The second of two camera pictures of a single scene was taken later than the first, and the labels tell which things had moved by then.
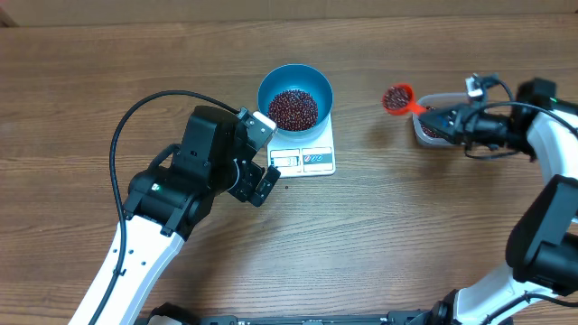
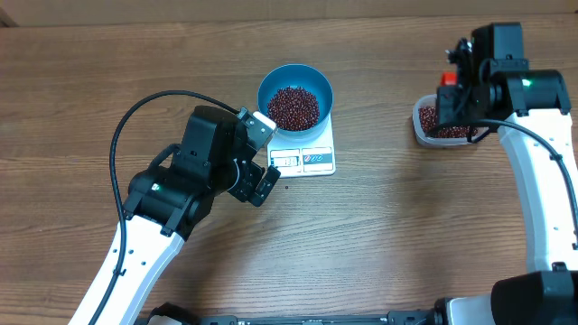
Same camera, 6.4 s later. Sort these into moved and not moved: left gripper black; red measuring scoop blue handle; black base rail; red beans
Moved: red measuring scoop blue handle
Not moved: black base rail; red beans; left gripper black
